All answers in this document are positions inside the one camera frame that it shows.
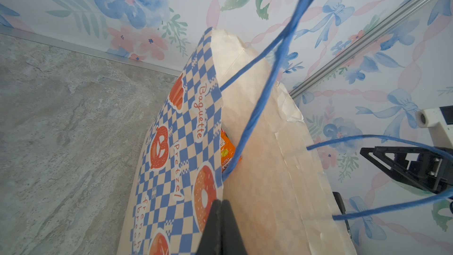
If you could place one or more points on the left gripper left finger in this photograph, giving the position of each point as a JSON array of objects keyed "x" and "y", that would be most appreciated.
[{"x": 210, "y": 243}]

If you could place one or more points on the Fox's fruits candy bag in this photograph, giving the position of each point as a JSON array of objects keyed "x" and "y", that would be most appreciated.
[{"x": 227, "y": 150}]

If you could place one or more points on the blue checkered paper bag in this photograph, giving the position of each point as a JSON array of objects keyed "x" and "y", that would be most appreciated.
[{"x": 277, "y": 183}]

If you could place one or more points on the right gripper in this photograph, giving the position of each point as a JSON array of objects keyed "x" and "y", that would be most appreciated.
[{"x": 413, "y": 166}]

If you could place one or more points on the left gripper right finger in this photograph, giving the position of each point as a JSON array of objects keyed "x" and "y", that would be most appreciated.
[{"x": 231, "y": 240}]

